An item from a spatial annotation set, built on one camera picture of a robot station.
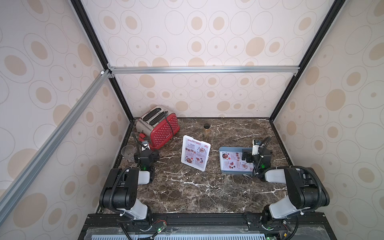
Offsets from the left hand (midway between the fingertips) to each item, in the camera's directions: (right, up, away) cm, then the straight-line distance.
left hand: (150, 147), depth 93 cm
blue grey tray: (+58, -2, +9) cm, 58 cm away
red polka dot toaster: (+6, +14, -1) cm, 15 cm away
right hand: (+68, -1, +1) cm, 68 cm away
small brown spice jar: (+37, +14, +13) cm, 41 cm away
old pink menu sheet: (+29, -2, -7) cm, 30 cm away
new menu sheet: (+52, -9, +2) cm, 53 cm away
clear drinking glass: (-14, -3, +1) cm, 14 cm away
